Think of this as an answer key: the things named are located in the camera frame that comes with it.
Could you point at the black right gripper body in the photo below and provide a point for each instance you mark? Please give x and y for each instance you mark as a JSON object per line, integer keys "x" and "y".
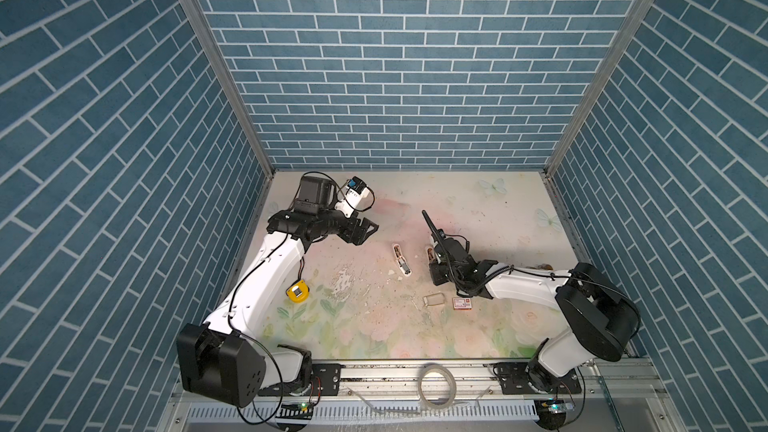
{"x": 438, "y": 272}

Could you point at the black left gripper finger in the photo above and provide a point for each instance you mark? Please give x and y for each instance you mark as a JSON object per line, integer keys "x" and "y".
{"x": 368, "y": 225}
{"x": 359, "y": 238}

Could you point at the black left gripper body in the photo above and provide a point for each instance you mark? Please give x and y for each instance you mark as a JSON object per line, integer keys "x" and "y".
{"x": 346, "y": 226}

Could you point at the cardboard staple tray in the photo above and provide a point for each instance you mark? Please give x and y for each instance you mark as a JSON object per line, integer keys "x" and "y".
{"x": 434, "y": 300}

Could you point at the red staple box sleeve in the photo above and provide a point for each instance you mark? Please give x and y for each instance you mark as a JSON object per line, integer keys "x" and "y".
{"x": 462, "y": 304}

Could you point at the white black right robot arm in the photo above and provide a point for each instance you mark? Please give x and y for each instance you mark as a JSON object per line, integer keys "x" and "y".
{"x": 601, "y": 319}

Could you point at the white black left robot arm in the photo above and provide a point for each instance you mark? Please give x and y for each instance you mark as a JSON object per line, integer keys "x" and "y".
{"x": 221, "y": 358}

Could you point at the yellow tape measure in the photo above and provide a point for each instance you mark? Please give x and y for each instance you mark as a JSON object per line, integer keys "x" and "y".
{"x": 298, "y": 292}

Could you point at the coiled clear tube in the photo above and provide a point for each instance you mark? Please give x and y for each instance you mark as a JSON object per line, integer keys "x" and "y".
{"x": 436, "y": 387}

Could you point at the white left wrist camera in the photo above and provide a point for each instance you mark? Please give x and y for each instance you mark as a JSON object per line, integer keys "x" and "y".
{"x": 355, "y": 196}

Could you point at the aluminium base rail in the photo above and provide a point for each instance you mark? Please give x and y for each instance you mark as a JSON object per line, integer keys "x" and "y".
{"x": 381, "y": 395}

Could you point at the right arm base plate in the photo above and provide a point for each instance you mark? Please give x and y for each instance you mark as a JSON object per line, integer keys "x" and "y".
{"x": 520, "y": 378}

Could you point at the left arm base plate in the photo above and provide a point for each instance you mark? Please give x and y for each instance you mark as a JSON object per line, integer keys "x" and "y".
{"x": 321, "y": 378}

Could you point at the aluminium corner post left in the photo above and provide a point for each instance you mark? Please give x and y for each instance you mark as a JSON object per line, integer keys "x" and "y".
{"x": 203, "y": 32}

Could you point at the aluminium corner post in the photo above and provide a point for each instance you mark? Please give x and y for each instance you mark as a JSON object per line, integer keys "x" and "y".
{"x": 203, "y": 32}
{"x": 616, "y": 50}

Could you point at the aluminium corner post right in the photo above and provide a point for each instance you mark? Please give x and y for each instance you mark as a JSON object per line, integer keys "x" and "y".
{"x": 616, "y": 50}

